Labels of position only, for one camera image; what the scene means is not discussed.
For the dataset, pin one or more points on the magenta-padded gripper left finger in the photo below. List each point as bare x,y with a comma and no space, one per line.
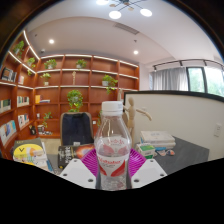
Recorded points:
77,173

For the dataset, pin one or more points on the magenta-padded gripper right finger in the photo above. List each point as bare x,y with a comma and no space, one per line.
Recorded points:
148,173

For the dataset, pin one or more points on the clear plastic water bottle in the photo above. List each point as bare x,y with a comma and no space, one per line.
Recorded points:
112,156

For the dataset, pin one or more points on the stack of black books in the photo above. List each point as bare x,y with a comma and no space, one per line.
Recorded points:
71,153

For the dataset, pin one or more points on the small green and white box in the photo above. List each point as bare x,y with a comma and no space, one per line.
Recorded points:
146,150

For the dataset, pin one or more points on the stack of white boxes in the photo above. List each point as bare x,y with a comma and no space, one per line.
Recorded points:
158,138

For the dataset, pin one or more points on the dark blue office chair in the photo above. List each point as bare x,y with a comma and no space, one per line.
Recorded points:
76,128

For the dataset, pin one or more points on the stack of colourful books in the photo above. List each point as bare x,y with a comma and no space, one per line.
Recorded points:
30,153

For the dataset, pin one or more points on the wooden artist mannequin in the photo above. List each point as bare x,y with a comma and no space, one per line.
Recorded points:
132,115

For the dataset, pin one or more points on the white partition with dark rim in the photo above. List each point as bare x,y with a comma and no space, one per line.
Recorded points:
180,116

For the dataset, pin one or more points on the wooden shelf unit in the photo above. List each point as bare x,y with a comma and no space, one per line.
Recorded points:
60,80

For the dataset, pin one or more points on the grey curtain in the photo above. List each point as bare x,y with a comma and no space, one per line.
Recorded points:
170,79

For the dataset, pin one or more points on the window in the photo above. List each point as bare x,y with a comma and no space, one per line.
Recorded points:
206,81

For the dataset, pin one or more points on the recessed ceiling spotlight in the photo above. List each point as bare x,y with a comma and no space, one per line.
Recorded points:
51,41
135,52

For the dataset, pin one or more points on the ceiling air vent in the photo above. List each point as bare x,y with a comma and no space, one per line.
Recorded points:
126,28

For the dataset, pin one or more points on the branched ceiling lamp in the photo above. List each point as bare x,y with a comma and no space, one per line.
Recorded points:
115,14

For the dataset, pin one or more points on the white wall socket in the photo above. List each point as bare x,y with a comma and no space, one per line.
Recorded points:
218,130

